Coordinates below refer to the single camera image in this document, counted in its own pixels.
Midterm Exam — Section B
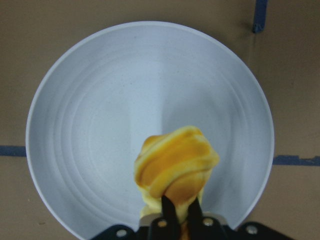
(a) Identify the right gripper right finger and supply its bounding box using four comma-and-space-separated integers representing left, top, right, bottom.
187, 198, 204, 240

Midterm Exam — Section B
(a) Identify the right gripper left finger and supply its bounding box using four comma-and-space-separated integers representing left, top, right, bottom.
161, 195, 180, 240

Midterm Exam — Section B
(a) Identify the orange striped bread roll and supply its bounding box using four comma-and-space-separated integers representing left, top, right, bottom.
134, 125, 220, 223

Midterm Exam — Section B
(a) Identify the blue plate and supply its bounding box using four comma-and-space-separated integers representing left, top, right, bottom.
25, 21, 274, 240

